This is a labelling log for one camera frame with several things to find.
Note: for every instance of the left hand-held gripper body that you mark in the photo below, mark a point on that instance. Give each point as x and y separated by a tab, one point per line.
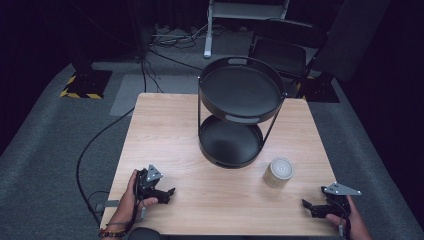
146	186

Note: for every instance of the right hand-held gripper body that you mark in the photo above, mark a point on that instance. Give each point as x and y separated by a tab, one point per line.
336	201

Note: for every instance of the person's left hand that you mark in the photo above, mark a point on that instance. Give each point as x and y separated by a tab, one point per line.
127	206

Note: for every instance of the person's right hand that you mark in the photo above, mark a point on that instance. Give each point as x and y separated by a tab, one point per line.
356	223

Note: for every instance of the beige cylindrical can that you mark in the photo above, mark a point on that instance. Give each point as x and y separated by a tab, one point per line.
278	173

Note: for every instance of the yellow-black striped stand base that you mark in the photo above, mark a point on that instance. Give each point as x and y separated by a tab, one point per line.
321	91
87	85

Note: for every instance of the black two-tier round rack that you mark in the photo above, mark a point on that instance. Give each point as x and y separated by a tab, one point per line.
240	91

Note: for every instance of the black folding chair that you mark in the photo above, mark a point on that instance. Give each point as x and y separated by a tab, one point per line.
283	55

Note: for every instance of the dark grey padded panel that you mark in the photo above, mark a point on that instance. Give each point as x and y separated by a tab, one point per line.
353	36

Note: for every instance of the white metal stand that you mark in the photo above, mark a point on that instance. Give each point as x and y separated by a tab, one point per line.
246	10

